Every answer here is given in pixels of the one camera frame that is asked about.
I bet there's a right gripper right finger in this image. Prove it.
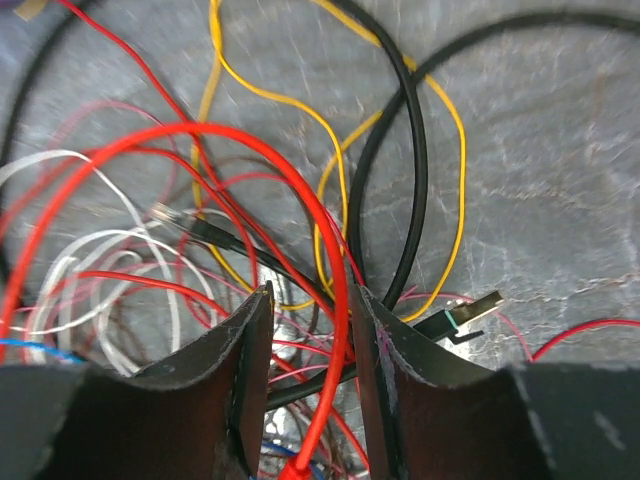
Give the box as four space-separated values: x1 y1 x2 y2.
350 286 552 479

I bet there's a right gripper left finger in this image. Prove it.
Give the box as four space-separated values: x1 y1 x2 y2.
39 284 274 479

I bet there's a black usb cable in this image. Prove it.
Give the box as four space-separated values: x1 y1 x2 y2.
264 0 640 409

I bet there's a pink thin wire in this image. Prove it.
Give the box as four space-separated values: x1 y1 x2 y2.
9 99 534 386

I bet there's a blue thin wire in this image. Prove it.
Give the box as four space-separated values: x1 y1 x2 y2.
0 338 321 471

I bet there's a white thin wire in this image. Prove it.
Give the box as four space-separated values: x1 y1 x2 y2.
0 149 221 376

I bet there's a red thin wire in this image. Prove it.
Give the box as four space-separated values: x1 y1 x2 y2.
0 0 640 471

